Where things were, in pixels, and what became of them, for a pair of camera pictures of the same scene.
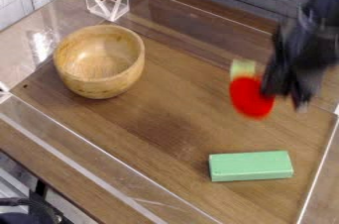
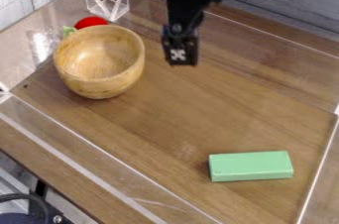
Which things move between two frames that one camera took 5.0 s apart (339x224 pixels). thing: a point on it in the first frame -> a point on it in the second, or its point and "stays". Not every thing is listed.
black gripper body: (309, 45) -> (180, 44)
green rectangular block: (251, 166) stays
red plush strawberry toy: (252, 102) -> (87, 21)
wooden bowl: (99, 59) stays
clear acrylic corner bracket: (107, 8) stays
